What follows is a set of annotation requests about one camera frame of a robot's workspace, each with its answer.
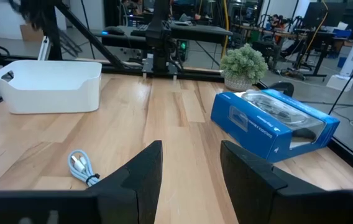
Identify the blue product box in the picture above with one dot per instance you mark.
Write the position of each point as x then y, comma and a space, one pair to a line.
251, 127

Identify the black computer tower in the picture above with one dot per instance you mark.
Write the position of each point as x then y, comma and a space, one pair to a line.
183, 46

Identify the potted green plant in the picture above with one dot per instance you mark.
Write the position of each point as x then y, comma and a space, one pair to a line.
243, 63

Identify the long workbench black legs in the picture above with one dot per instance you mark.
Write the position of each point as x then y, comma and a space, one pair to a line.
321, 56

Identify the black round object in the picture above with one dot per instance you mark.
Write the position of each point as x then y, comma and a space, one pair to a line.
283, 87

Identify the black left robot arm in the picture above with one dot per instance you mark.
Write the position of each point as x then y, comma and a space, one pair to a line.
161, 40

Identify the white plastic bin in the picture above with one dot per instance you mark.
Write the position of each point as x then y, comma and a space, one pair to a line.
49, 93

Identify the black monitor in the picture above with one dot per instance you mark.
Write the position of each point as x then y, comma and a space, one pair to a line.
319, 14

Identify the person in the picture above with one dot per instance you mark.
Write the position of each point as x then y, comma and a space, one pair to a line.
276, 23

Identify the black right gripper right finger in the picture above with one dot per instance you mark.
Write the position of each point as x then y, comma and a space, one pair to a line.
251, 193

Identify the blue storage bin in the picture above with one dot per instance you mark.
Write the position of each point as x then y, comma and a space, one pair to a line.
341, 33

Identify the black computer mouse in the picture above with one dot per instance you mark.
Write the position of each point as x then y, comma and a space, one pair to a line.
114, 30

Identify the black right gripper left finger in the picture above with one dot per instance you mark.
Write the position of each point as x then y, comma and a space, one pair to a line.
139, 186

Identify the white aluminium bracket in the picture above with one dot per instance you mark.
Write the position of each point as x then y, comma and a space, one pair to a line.
43, 49

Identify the cardboard box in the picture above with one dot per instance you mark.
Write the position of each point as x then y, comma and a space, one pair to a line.
30, 33

